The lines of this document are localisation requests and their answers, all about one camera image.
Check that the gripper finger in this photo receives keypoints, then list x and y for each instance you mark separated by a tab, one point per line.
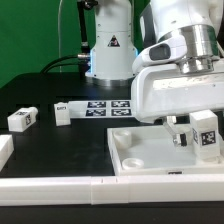
179	138

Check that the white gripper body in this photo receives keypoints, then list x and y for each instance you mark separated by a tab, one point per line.
161	91

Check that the white square tabletop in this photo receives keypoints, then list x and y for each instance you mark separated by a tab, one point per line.
150	150

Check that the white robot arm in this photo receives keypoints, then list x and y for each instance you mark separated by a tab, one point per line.
180	70

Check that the white tag base sheet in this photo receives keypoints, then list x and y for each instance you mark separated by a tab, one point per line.
100	109

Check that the white left fence block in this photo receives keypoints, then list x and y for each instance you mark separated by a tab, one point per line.
6	149

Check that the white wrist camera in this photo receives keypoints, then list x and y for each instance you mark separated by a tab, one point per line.
170	50

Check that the white front fence rail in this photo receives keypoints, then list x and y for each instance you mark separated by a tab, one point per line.
111	190

